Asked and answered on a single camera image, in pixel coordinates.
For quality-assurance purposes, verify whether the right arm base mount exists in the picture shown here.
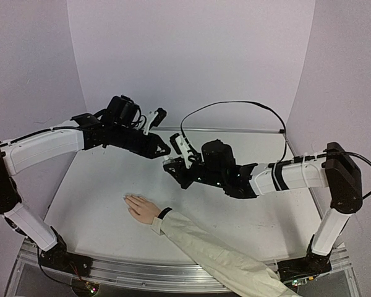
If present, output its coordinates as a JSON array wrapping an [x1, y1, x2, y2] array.
[[278, 242, 331, 283]]

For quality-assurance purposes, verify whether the aluminium front rail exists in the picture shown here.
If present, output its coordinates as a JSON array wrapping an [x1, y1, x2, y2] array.
[[64, 252, 285, 293]]

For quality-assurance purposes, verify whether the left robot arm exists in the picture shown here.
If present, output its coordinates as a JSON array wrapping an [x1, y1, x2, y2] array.
[[0, 95, 171, 270]]

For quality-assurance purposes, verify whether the black wrist band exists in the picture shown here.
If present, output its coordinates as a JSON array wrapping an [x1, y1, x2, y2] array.
[[158, 207, 172, 220]]

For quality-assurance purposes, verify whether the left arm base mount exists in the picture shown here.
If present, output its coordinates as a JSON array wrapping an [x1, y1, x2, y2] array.
[[38, 235, 93, 278]]

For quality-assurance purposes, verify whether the forearm in beige sleeve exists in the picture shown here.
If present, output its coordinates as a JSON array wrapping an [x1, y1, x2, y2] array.
[[151, 210, 298, 296]]

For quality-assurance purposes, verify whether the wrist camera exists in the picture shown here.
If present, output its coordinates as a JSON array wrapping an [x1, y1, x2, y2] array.
[[142, 108, 167, 135], [169, 133, 196, 169]]

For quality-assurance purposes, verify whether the person's bare hand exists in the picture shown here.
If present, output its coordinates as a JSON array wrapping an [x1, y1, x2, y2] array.
[[124, 194, 161, 225]]

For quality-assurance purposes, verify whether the black right camera cable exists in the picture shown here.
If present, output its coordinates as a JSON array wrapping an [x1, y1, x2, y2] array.
[[179, 100, 371, 201]]

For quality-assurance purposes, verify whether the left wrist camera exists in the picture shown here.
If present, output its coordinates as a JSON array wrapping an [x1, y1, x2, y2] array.
[[142, 108, 167, 135]]

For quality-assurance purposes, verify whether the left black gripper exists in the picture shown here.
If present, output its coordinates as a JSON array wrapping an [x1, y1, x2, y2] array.
[[113, 124, 173, 160]]

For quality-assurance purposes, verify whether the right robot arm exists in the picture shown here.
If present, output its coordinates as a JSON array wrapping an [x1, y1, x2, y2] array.
[[163, 134, 363, 256]]

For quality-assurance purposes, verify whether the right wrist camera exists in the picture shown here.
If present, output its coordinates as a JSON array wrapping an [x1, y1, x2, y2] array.
[[169, 133, 196, 169]]

